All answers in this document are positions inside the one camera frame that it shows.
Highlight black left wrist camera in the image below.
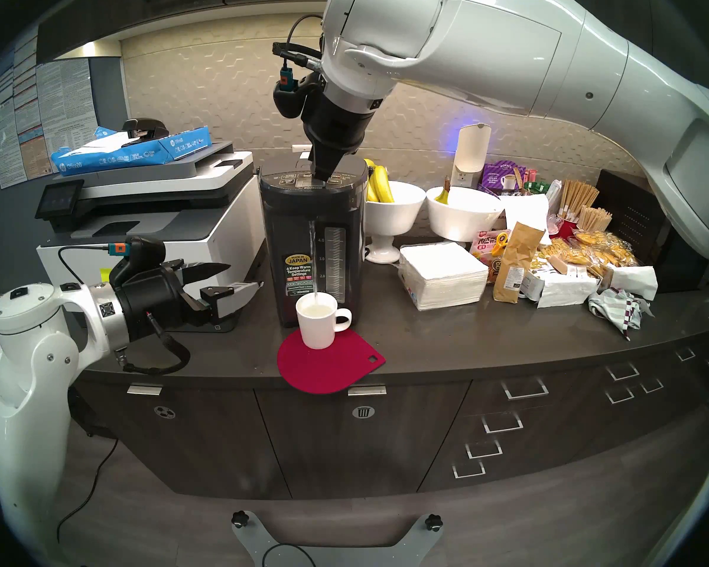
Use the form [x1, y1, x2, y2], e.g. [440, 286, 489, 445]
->
[108, 235, 167, 284]

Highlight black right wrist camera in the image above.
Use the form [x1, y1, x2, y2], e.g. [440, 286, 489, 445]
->
[272, 67, 317, 120]

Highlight white ceramic mug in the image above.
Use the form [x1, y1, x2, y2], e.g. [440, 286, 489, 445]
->
[295, 292, 353, 350]

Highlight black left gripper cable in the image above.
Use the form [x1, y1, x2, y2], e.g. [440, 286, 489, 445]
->
[115, 312, 191, 376]

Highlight black right camera cable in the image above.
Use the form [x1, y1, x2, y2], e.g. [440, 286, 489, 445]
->
[272, 14, 326, 70]

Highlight upright white paper bag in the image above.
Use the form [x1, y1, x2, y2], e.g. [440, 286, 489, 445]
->
[502, 194, 550, 233]

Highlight white wide bowl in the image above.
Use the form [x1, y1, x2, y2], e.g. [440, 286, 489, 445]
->
[425, 186, 505, 243]

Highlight checked kitchen cloth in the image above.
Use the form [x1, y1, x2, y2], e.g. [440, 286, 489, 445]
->
[588, 288, 655, 341]

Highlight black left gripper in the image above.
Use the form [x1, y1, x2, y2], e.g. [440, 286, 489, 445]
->
[117, 262, 265, 343]

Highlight black left camera cable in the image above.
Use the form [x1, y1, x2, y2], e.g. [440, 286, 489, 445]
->
[57, 244, 114, 271]

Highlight tall wooden stir sticks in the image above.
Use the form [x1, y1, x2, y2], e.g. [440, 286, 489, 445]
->
[558, 179, 600, 225]

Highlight yellow banana bunch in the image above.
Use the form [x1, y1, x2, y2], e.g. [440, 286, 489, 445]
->
[363, 158, 395, 204]

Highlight white napkin stack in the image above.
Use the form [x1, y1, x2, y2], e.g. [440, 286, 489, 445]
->
[398, 241, 490, 311]

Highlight red snack packet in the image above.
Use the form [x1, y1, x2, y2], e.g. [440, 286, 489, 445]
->
[470, 229, 512, 266]

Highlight short wooden stir sticks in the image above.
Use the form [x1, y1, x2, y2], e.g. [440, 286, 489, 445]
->
[576, 206, 613, 233]

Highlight crumpled white paper bag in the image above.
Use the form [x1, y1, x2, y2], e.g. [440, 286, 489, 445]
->
[610, 265, 659, 302]

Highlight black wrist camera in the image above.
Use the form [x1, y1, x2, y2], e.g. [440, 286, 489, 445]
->
[108, 235, 167, 284]
[272, 67, 317, 120]

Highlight white printed wall poster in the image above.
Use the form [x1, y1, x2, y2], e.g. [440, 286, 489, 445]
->
[0, 31, 43, 190]
[35, 58, 100, 180]

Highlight black floor cable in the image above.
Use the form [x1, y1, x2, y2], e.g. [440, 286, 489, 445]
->
[56, 439, 120, 543]

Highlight white pedestal bowl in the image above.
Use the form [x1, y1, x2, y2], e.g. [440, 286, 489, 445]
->
[365, 181, 427, 264]

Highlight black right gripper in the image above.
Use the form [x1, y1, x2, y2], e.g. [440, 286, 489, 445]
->
[301, 82, 376, 183]

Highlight black camera cable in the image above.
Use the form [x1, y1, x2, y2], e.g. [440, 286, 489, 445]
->
[272, 14, 326, 70]
[57, 244, 114, 271]

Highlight clear bag yellow crackers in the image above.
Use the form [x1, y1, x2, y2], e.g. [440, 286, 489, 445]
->
[538, 229, 639, 277]

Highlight brown paper coffee bag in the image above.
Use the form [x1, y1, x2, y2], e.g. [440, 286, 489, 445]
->
[493, 221, 547, 304]

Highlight blue paper ream package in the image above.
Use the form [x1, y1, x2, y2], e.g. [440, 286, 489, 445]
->
[50, 126, 212, 177]

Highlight dark lower cabinet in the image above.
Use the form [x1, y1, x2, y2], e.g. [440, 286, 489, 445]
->
[71, 330, 709, 501]

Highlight flat white paper pouch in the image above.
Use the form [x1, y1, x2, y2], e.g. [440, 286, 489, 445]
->
[520, 265, 600, 309]

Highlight black stapler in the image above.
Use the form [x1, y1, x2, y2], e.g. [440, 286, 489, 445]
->
[121, 118, 171, 148]

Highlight purple coffee box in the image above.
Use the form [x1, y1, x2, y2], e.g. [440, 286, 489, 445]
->
[479, 161, 528, 195]

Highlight white grey office printer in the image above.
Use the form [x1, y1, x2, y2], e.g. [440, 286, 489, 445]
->
[34, 142, 268, 334]

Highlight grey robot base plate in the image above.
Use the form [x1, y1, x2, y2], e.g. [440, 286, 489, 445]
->
[232, 511, 444, 567]

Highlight white plug-in air freshener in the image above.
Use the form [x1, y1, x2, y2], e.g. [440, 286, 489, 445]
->
[452, 123, 492, 190]

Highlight red silicone mat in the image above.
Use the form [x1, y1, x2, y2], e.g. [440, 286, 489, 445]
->
[277, 328, 386, 395]

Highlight black hot water dispenser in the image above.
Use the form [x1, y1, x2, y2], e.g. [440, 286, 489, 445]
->
[258, 154, 370, 330]

